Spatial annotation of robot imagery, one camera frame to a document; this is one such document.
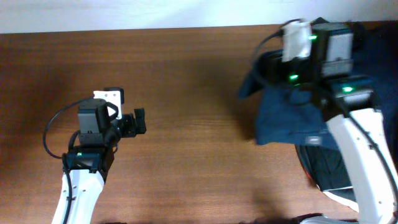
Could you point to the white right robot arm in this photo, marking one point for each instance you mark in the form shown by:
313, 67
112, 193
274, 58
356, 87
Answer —
387, 81

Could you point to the navy blue shorts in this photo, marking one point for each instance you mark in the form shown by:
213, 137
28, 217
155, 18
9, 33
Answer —
285, 117

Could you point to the black clothes pile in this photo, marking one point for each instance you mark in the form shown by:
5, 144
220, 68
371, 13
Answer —
361, 171

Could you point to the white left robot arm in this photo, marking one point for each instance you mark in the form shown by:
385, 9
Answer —
90, 155

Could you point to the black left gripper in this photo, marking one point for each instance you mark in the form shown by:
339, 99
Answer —
138, 121

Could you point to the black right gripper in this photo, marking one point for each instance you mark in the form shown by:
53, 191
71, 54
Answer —
277, 66

